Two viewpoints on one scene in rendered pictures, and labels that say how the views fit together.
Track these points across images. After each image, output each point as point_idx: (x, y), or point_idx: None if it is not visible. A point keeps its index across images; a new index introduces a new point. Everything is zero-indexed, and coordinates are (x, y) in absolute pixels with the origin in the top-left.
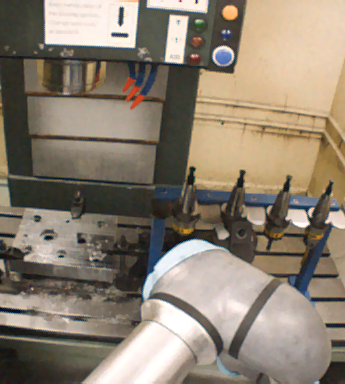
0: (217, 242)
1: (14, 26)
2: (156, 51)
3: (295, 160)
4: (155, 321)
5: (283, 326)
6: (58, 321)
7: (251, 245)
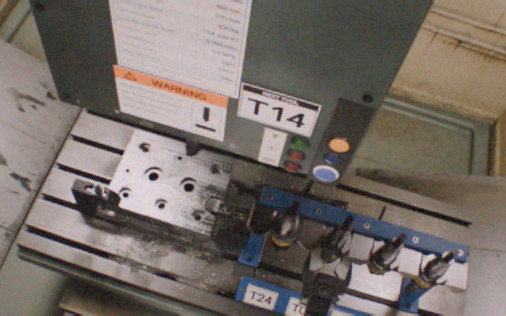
0: (306, 273)
1: (84, 89)
2: (248, 150)
3: (492, 84)
4: None
5: None
6: (144, 275)
7: (340, 288)
